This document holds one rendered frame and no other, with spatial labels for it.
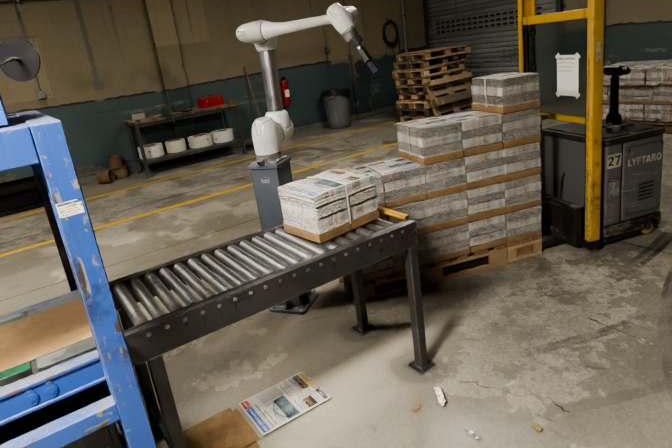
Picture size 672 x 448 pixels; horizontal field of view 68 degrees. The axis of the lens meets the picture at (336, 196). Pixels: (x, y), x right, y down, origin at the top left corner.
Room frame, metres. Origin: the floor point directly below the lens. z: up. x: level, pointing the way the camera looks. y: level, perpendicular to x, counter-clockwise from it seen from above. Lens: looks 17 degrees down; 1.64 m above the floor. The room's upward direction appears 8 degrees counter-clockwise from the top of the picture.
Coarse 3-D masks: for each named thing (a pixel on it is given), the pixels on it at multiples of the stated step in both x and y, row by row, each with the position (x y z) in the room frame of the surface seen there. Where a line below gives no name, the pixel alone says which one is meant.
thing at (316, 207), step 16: (288, 192) 2.24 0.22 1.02; (304, 192) 2.16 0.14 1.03; (320, 192) 2.13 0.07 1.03; (336, 192) 2.17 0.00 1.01; (288, 208) 2.27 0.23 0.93; (304, 208) 2.17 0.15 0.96; (320, 208) 2.11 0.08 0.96; (336, 208) 2.16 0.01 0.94; (288, 224) 2.29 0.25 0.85; (304, 224) 2.18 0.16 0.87; (320, 224) 2.11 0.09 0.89; (336, 224) 2.16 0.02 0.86
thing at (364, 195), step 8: (320, 176) 2.41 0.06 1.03; (328, 176) 2.39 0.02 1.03; (336, 176) 2.37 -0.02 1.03; (344, 176) 2.35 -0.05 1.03; (352, 176) 2.33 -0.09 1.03; (360, 176) 2.31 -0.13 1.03; (368, 176) 2.29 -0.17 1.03; (352, 184) 2.23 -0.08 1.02; (360, 184) 2.26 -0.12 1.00; (368, 184) 2.29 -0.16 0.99; (352, 192) 2.23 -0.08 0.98; (360, 192) 2.26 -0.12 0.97; (368, 192) 2.29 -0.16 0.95; (376, 192) 2.32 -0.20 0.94; (352, 200) 2.22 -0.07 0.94; (360, 200) 2.25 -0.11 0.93; (368, 200) 2.29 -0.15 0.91; (376, 200) 2.32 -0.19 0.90; (352, 208) 2.23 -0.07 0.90; (360, 208) 2.26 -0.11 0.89; (368, 208) 2.29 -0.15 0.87; (376, 208) 2.32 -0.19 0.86; (360, 216) 2.25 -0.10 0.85
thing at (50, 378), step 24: (24, 312) 1.82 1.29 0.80; (48, 360) 1.43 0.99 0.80; (72, 360) 1.42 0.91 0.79; (96, 360) 1.42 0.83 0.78; (0, 384) 1.34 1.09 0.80; (24, 384) 1.32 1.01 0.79; (48, 384) 1.34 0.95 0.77; (72, 384) 1.38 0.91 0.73; (96, 384) 1.41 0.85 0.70; (0, 408) 1.28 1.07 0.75; (24, 408) 1.31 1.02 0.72
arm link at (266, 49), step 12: (276, 36) 3.26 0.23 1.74; (264, 48) 3.21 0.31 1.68; (264, 60) 3.22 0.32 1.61; (264, 72) 3.23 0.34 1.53; (276, 72) 3.24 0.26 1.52; (264, 84) 3.24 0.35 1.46; (276, 84) 3.23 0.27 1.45; (276, 96) 3.23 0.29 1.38; (276, 108) 3.22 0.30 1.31; (276, 120) 3.19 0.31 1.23; (288, 120) 3.24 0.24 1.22; (288, 132) 3.22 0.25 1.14
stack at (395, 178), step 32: (384, 160) 3.40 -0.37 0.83; (448, 160) 3.16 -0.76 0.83; (480, 160) 3.21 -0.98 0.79; (384, 192) 3.04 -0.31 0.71; (416, 192) 3.08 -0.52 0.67; (480, 192) 3.20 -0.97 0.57; (416, 224) 3.08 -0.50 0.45; (480, 224) 3.20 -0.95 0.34; (480, 256) 3.19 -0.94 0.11; (352, 288) 2.98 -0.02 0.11
